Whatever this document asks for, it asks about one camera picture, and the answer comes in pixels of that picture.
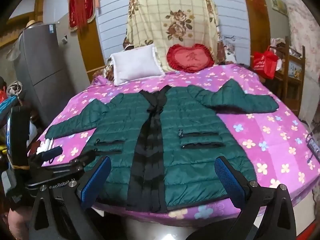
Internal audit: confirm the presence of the red hanging banner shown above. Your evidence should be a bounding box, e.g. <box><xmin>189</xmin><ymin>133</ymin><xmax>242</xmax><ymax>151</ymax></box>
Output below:
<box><xmin>66</xmin><ymin>0</ymin><xmax>97</xmax><ymax>32</ymax></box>

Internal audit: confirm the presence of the wall poster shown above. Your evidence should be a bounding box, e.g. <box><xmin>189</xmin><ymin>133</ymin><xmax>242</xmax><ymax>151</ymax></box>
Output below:
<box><xmin>271</xmin><ymin>0</ymin><xmax>287</xmax><ymax>15</ymax></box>

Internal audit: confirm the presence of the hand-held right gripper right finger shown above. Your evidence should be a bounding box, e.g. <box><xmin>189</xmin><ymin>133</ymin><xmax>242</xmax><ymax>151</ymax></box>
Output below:
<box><xmin>214</xmin><ymin>156</ymin><xmax>298</xmax><ymax>240</ymax></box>

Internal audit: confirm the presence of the white pillow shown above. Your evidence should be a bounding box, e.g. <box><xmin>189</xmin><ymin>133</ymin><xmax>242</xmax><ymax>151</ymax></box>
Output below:
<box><xmin>110</xmin><ymin>43</ymin><xmax>165</xmax><ymax>86</ymax></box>

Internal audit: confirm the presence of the red shopping bag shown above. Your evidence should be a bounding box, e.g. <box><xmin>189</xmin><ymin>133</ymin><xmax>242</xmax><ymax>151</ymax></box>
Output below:
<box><xmin>253</xmin><ymin>46</ymin><xmax>279</xmax><ymax>79</ymax></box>

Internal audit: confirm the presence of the wooden chair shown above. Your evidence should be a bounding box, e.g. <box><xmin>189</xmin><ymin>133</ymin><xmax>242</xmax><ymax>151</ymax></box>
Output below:
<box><xmin>271</xmin><ymin>36</ymin><xmax>307</xmax><ymax>117</ymax></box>

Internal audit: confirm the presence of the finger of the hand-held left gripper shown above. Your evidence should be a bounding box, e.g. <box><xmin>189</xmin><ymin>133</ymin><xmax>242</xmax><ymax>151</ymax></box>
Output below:
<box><xmin>29</xmin><ymin>146</ymin><xmax>64</xmax><ymax>166</ymax></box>
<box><xmin>30</xmin><ymin>152</ymin><xmax>97</xmax><ymax>180</ymax></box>

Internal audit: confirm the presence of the white folded cloth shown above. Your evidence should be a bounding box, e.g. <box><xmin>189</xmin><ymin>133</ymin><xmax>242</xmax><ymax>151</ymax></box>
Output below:
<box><xmin>36</xmin><ymin>138</ymin><xmax>54</xmax><ymax>156</ymax></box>

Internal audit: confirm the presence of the pink floral curtain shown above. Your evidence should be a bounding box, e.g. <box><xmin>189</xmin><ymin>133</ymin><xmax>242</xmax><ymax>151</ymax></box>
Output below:
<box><xmin>282</xmin><ymin>0</ymin><xmax>320</xmax><ymax>123</ymax></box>

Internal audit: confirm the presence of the red heart-shaped cushion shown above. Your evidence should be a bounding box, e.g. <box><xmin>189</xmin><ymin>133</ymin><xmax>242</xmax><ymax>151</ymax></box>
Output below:
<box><xmin>166</xmin><ymin>43</ymin><xmax>215</xmax><ymax>74</ymax></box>

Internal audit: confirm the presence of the grey refrigerator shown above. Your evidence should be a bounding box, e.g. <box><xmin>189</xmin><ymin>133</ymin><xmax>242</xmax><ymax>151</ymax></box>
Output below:
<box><xmin>12</xmin><ymin>22</ymin><xmax>76</xmax><ymax>128</ymax></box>

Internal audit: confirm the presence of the power strip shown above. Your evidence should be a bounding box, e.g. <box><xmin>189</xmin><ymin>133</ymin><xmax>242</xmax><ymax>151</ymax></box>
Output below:
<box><xmin>305</xmin><ymin>132</ymin><xmax>320</xmax><ymax>161</ymax></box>

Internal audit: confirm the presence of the dark green puffer jacket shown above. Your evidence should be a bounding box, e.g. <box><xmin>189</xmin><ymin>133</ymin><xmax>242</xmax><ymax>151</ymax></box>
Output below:
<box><xmin>46</xmin><ymin>79</ymin><xmax>279</xmax><ymax>213</ymax></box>

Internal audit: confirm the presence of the pink floral blanket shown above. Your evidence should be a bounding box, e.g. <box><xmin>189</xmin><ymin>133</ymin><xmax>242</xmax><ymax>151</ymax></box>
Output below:
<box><xmin>27</xmin><ymin>64</ymin><xmax>320</xmax><ymax>221</ymax></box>

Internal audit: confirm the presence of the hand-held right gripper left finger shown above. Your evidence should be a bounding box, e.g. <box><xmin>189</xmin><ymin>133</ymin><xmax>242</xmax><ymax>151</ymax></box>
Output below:
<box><xmin>29</xmin><ymin>156</ymin><xmax>112</xmax><ymax>240</ymax></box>

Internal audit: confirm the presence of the wooden door frame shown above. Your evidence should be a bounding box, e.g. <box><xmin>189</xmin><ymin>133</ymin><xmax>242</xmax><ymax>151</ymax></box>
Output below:
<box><xmin>244</xmin><ymin>0</ymin><xmax>272</xmax><ymax>64</ymax></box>
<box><xmin>77</xmin><ymin>0</ymin><xmax>106</xmax><ymax>81</ymax></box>

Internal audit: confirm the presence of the cream floral quilt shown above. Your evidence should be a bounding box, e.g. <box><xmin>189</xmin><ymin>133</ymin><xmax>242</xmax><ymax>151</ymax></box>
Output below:
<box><xmin>123</xmin><ymin>0</ymin><xmax>226</xmax><ymax>66</ymax></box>

